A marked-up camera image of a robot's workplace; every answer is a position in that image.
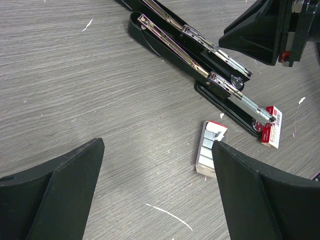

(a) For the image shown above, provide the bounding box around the red white staple box sleeve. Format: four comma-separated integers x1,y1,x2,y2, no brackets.
261,105,283,149

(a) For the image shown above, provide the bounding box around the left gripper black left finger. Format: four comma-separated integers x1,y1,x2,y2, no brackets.
0,138,105,240

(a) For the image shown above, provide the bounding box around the black stapler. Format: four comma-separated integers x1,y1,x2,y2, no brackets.
128,11,276,137
118,0,253,91

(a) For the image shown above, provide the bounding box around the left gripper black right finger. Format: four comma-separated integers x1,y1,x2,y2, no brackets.
211,141,320,240

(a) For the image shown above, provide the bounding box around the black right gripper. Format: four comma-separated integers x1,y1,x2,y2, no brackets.
218,0,320,67

